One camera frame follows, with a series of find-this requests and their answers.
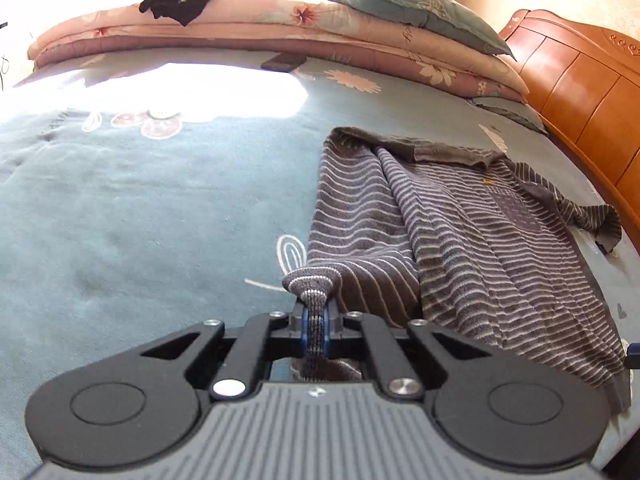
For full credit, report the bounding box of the flat grey-green pillow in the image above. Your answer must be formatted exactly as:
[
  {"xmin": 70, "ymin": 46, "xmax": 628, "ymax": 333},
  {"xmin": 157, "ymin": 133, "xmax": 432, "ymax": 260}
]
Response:
[{"xmin": 470, "ymin": 96, "xmax": 548, "ymax": 136}]

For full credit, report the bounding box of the teal pillow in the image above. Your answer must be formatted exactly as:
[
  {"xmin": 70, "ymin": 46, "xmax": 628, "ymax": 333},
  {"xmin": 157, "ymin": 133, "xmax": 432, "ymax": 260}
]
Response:
[{"xmin": 317, "ymin": 0, "xmax": 518, "ymax": 61}]

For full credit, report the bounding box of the grey striped sweater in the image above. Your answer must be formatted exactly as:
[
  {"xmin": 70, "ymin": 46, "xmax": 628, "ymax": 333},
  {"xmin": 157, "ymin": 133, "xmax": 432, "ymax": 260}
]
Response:
[{"xmin": 282, "ymin": 126, "xmax": 632, "ymax": 413}]

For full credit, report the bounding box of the beige floral quilt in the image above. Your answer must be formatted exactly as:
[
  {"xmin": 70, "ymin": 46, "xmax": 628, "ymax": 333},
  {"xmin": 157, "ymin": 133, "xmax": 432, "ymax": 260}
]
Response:
[{"xmin": 345, "ymin": 7, "xmax": 531, "ymax": 96}]

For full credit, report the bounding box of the black phone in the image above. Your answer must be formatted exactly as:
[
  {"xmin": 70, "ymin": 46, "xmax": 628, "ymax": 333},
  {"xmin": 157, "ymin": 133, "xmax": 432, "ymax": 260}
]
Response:
[{"xmin": 261, "ymin": 52, "xmax": 307, "ymax": 73}]

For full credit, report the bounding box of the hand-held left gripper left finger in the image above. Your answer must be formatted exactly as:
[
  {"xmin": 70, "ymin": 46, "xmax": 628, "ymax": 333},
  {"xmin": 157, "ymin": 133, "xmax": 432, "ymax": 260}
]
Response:
[{"xmin": 140, "ymin": 305, "xmax": 307, "ymax": 402}]

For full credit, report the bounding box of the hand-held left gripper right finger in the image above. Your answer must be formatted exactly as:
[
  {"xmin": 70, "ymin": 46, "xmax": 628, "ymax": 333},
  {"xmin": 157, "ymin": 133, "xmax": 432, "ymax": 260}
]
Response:
[{"xmin": 322, "ymin": 305, "xmax": 493, "ymax": 402}]

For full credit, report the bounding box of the pink floral quilt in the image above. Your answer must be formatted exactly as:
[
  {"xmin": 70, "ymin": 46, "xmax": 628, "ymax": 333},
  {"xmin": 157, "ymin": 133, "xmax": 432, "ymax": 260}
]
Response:
[{"xmin": 27, "ymin": 0, "xmax": 531, "ymax": 106}]

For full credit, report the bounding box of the teal floral bed sheet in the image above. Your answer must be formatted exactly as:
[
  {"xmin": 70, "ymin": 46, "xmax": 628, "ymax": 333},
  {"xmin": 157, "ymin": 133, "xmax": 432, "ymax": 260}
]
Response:
[{"xmin": 0, "ymin": 47, "xmax": 640, "ymax": 480}]

